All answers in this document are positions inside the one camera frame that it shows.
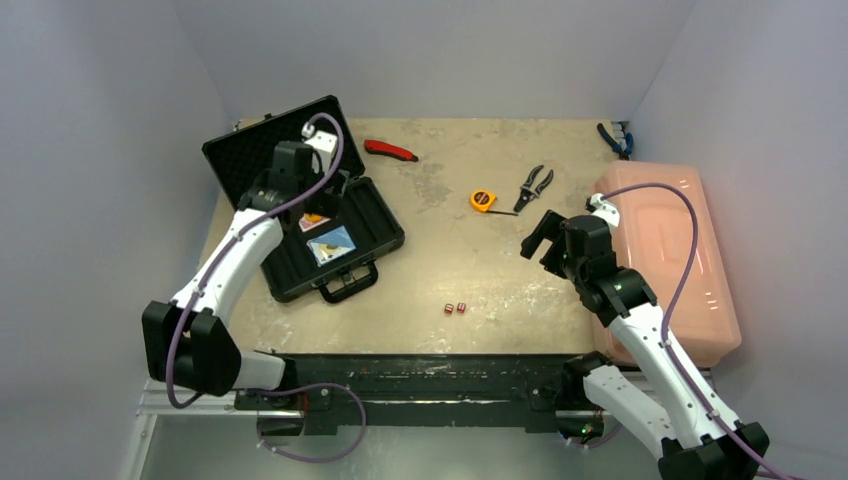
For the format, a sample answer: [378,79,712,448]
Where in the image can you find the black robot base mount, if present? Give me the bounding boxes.
[235,354,607,443]

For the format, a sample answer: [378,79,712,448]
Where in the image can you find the yellow tape measure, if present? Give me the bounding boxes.
[469,189,517,216]

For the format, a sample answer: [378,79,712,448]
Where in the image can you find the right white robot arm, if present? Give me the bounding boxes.
[521,210,770,479]

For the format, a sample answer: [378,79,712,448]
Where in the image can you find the blue handled pliers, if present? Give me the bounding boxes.
[596,123,634,161]

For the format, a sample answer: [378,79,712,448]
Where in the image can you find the black handled pliers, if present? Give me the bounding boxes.
[513,164,554,213]

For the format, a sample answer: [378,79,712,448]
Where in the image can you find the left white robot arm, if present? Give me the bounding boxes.
[142,123,343,409]

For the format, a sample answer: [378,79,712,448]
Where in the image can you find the red utility knife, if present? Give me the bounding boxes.
[363,139,419,163]

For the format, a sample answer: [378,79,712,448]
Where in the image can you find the red playing card deck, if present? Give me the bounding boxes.
[298,214,330,232]

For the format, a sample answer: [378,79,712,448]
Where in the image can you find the pink translucent plastic bin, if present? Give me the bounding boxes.
[593,161,741,368]

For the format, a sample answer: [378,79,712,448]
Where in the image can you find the aluminium rail frame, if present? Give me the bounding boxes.
[118,380,302,479]

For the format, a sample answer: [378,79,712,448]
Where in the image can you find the blue playing card deck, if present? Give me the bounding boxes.
[306,226,356,266]

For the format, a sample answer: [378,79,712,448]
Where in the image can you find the black poker set case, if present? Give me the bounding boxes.
[202,95,405,304]

